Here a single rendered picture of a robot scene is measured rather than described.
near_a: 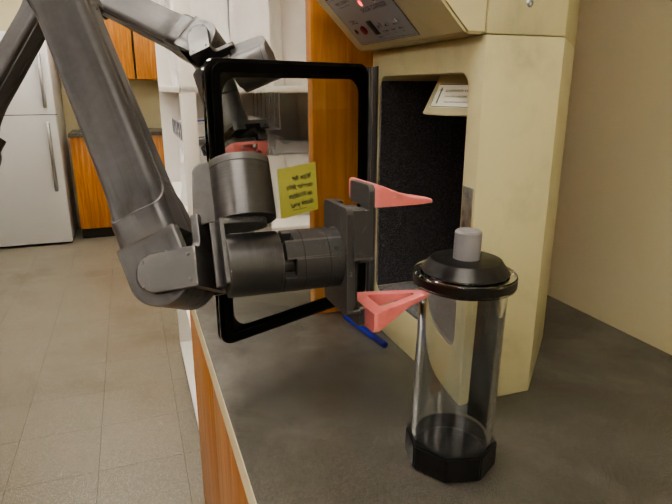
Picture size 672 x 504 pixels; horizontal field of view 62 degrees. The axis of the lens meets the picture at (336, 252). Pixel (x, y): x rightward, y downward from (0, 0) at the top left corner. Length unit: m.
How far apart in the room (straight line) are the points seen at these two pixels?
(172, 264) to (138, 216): 0.06
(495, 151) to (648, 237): 0.46
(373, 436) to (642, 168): 0.66
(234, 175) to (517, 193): 0.38
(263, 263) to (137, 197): 0.13
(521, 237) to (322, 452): 0.36
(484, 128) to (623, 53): 0.49
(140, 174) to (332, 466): 0.38
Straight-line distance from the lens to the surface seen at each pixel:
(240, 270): 0.49
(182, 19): 1.00
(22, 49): 1.25
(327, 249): 0.51
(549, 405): 0.84
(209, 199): 0.52
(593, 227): 1.18
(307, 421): 0.76
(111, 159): 0.57
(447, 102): 0.80
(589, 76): 1.20
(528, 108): 0.73
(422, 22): 0.74
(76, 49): 0.63
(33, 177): 5.57
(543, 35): 0.75
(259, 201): 0.50
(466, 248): 0.59
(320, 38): 1.00
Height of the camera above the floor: 1.35
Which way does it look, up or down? 16 degrees down
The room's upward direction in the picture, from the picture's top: straight up
